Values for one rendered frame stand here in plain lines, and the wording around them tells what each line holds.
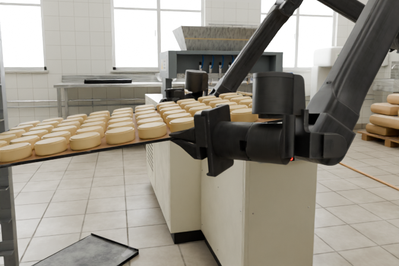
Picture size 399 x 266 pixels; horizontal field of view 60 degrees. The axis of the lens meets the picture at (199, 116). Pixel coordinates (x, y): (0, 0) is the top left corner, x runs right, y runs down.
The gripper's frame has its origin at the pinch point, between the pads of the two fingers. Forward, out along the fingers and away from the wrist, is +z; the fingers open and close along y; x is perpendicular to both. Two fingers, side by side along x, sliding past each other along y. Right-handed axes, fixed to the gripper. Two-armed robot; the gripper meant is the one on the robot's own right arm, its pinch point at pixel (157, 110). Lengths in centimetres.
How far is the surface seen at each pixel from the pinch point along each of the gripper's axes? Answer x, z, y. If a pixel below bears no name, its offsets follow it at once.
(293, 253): 12, -65, -74
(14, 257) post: -33, 28, -36
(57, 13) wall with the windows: -369, -240, 103
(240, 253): -6, -50, -70
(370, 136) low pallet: -12, -489, -116
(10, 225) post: -32, 28, -27
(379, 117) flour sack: 3, -468, -84
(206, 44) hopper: -49, -107, 23
